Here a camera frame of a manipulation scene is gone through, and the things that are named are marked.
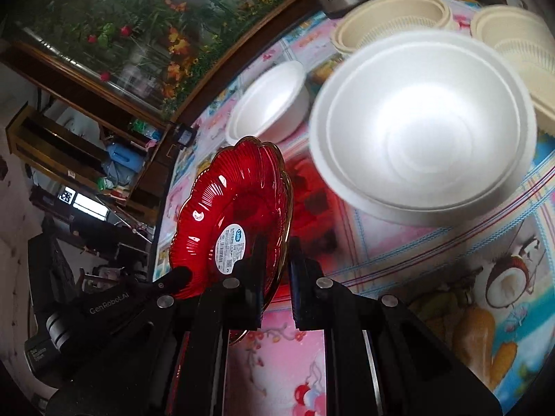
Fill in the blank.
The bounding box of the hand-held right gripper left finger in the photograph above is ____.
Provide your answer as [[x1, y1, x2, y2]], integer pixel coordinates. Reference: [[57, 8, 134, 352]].
[[45, 234, 268, 416]]

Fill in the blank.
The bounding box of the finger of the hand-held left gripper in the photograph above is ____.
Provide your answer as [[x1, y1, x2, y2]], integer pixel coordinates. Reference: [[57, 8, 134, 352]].
[[148, 266, 193, 299]]

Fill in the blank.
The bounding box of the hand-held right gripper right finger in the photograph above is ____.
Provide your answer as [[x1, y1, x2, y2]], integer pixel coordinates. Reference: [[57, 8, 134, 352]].
[[289, 238, 506, 416]]

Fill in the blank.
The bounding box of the red glass plate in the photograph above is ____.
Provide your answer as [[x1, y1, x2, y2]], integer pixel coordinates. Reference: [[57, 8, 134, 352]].
[[167, 136, 296, 347]]

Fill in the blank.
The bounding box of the large white foam bowl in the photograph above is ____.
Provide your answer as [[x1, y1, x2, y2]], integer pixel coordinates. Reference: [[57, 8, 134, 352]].
[[309, 30, 538, 227]]

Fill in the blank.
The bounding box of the beige ribbed plastic bowl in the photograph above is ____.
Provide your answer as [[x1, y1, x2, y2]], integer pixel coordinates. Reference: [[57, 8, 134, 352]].
[[470, 4, 555, 137], [332, 0, 457, 56]]

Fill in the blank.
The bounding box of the bright window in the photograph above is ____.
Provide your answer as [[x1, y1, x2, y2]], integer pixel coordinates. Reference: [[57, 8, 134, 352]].
[[56, 186, 110, 218]]

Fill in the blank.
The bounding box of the blue plastic container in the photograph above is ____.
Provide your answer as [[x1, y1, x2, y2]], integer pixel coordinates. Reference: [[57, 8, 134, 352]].
[[102, 141, 147, 187]]

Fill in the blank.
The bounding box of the pink printed tablecloth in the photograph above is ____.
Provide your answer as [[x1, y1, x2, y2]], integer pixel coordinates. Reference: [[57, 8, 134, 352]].
[[147, 0, 555, 416]]

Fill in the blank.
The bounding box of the small black box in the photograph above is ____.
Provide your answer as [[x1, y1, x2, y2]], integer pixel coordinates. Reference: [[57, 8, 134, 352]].
[[176, 125, 197, 149]]

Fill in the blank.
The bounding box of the green packet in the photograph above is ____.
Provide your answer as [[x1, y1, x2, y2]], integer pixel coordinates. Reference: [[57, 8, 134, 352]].
[[130, 119, 159, 140]]

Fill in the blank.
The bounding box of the framed flower painting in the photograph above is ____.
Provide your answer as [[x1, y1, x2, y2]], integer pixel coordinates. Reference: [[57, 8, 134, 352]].
[[2, 0, 309, 119]]

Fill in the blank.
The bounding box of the wooden wall shelf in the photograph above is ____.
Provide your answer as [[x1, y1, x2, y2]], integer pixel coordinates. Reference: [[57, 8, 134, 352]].
[[6, 102, 110, 188]]

